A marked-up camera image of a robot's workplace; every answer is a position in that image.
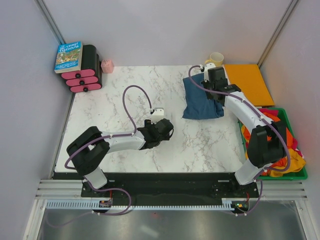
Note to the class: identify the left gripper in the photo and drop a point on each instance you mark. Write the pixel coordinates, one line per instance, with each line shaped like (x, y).
(148, 125)

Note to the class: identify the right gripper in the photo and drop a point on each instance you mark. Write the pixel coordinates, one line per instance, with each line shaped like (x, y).
(205, 84)

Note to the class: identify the blue t shirt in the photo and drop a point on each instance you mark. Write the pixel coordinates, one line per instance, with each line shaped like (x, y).
(198, 107)

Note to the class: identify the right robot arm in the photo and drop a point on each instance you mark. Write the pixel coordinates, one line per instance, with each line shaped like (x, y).
(268, 138)

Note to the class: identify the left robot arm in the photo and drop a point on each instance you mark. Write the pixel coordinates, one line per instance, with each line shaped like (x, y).
(88, 150)

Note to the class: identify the yellow mug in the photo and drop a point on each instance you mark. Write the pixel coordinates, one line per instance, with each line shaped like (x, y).
(215, 58)

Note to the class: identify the orange folder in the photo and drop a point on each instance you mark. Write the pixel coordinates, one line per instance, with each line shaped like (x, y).
(249, 79)

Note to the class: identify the small pink box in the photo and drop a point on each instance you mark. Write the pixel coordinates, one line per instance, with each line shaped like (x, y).
(107, 66)

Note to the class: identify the black pink organizer rack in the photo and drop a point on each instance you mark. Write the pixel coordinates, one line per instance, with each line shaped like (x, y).
(89, 78)

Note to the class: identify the magenta t shirt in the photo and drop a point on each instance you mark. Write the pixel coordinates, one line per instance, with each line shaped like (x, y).
(296, 145)

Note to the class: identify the orange t shirt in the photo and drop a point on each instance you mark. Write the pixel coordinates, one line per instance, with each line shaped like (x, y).
(245, 135)

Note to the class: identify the yellow t shirt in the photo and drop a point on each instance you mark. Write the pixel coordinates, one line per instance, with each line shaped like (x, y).
(296, 165)

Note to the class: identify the blue treehouse book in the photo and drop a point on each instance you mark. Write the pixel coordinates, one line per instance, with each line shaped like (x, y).
(69, 57)

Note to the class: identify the green plastic bin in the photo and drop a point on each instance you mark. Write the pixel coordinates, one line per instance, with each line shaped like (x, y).
(302, 175)

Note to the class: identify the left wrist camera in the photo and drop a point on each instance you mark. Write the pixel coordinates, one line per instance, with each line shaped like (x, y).
(157, 114)

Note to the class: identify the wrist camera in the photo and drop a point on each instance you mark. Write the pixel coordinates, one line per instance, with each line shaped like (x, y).
(157, 114)
(205, 70)

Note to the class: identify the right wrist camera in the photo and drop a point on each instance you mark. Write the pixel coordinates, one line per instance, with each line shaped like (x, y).
(205, 70)

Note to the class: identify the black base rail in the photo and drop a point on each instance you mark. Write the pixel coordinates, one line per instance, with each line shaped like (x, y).
(172, 188)

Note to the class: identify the white slotted cable duct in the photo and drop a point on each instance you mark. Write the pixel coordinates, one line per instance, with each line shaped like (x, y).
(74, 204)

